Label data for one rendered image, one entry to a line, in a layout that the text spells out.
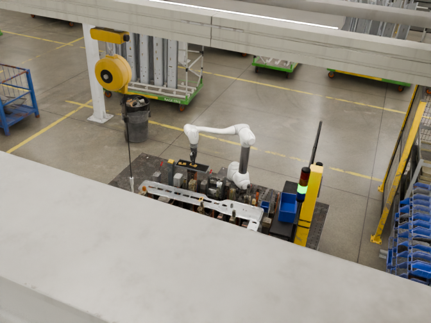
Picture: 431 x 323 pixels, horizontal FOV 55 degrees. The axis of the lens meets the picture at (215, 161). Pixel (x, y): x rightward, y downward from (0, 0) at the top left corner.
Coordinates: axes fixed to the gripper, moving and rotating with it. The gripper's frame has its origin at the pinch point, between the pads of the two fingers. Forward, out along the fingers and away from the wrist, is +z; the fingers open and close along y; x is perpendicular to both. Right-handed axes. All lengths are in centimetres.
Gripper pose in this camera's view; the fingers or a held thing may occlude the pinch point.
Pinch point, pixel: (193, 162)
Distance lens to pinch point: 460.0
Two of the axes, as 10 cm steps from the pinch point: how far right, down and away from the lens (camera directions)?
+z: -0.5, 8.3, 5.5
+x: 8.7, 3.1, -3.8
